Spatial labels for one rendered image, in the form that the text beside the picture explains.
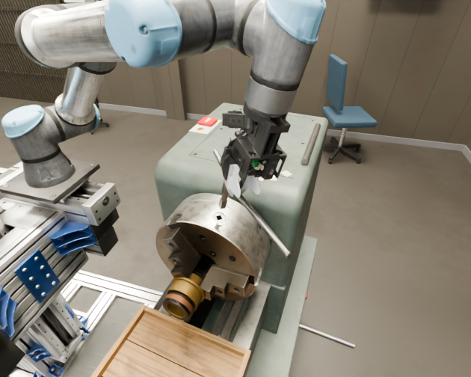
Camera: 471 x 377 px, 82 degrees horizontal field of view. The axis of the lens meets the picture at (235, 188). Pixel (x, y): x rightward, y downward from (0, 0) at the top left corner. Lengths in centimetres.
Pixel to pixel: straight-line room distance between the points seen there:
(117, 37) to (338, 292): 199
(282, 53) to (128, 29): 18
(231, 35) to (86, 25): 19
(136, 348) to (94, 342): 87
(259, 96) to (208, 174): 45
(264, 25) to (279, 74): 6
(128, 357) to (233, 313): 32
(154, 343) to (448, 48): 377
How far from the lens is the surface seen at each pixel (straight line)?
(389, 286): 231
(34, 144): 105
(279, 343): 128
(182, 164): 87
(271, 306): 113
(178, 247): 72
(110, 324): 181
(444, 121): 422
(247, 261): 70
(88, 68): 79
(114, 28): 37
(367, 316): 211
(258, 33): 41
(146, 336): 94
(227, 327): 94
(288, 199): 75
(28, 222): 114
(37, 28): 61
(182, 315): 75
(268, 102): 41
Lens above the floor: 171
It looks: 38 degrees down
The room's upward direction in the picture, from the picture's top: straight up
